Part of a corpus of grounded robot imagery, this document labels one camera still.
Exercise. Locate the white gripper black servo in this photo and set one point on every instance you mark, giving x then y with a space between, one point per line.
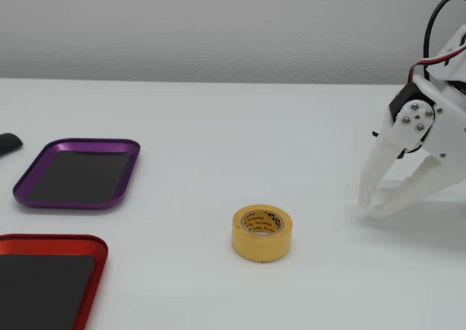
445 126

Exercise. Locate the yellow masking tape roll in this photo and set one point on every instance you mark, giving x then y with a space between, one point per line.
262 248

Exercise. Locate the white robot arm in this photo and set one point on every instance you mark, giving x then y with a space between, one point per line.
451 67

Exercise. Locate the purple metal dish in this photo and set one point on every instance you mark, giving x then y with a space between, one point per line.
73 177

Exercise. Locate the red metal dish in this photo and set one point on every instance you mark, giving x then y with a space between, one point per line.
43 290

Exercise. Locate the black rounded object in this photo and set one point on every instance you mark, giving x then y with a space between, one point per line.
9 142

